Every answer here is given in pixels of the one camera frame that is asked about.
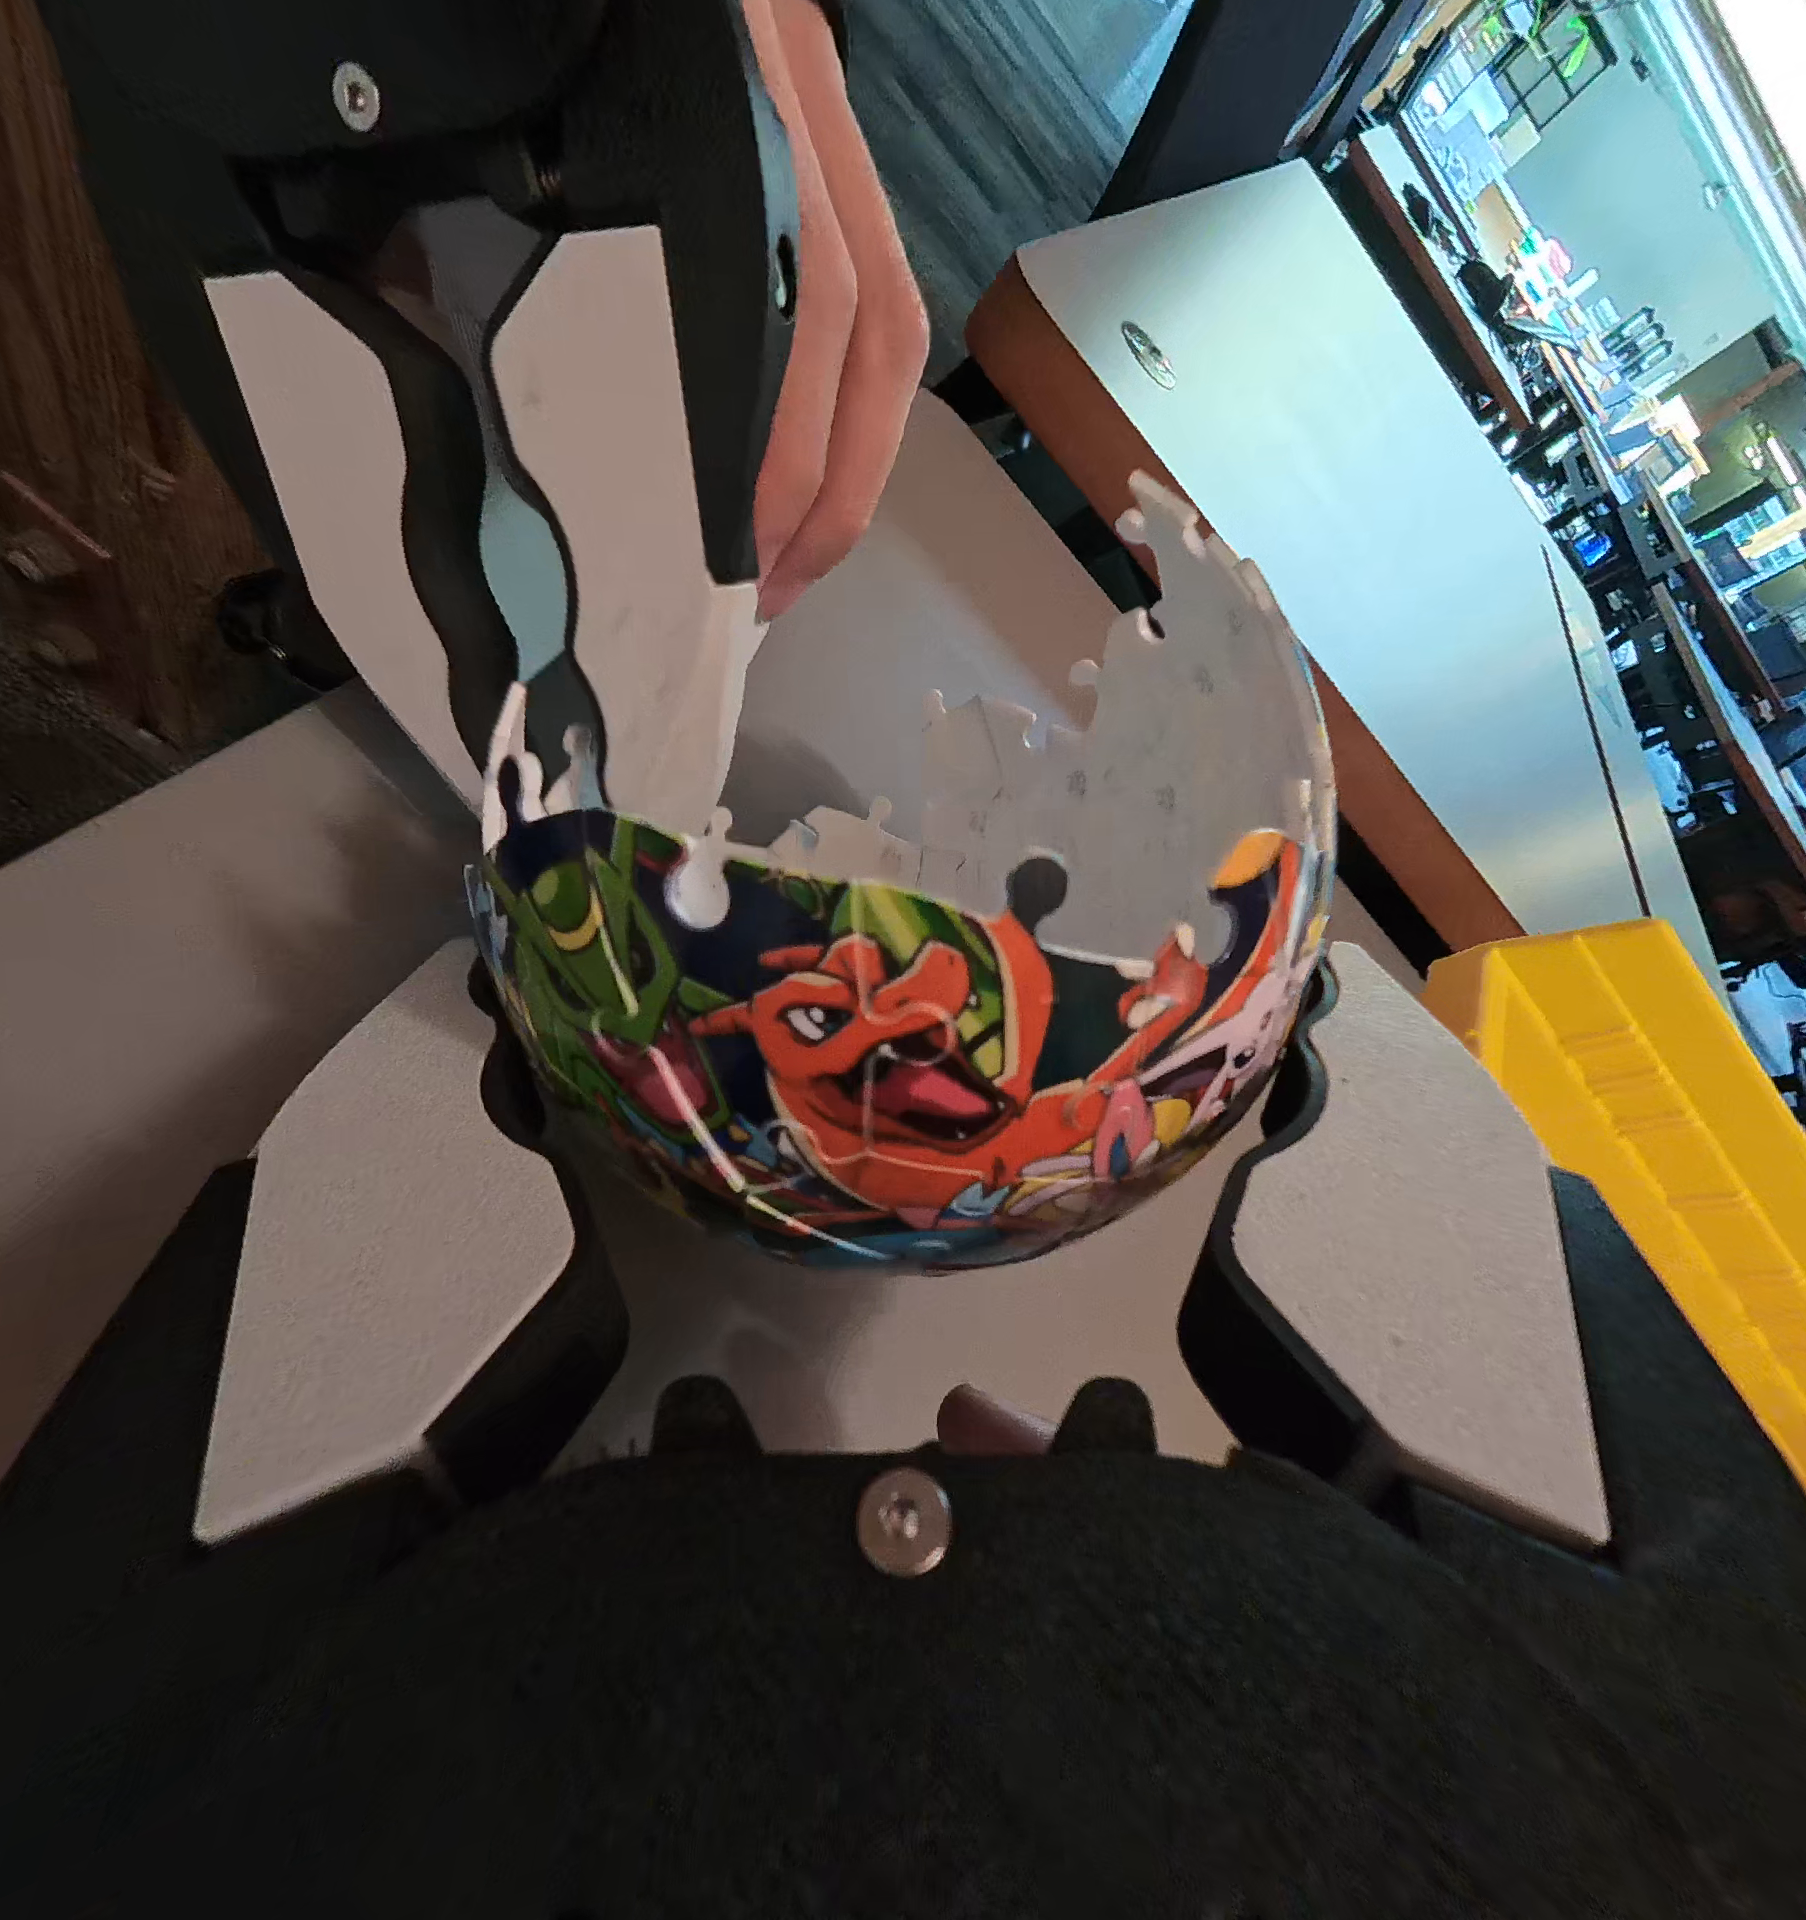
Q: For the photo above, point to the person's right hand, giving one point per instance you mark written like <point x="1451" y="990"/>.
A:
<point x="991" y="1428"/>

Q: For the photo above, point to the colourful cartoon puzzle ball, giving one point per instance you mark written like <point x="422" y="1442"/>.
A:
<point x="903" y="1052"/>

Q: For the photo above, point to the yellow plastic bin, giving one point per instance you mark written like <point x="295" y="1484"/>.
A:
<point x="1669" y="1140"/>

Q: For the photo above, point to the row of cluttered office desks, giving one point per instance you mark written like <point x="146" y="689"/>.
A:
<point x="1669" y="449"/>

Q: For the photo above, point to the person's left hand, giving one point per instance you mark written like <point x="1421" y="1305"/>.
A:
<point x="861" y="374"/>

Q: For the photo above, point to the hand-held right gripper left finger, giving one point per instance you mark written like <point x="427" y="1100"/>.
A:
<point x="390" y="1276"/>

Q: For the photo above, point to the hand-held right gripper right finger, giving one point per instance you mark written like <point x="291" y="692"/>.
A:
<point x="1413" y="1289"/>

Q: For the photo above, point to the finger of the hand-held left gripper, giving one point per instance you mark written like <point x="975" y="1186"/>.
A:
<point x="320" y="418"/>
<point x="617" y="449"/>

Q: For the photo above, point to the white desk with wooden edge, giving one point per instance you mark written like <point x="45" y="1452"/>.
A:
<point x="1296" y="602"/>

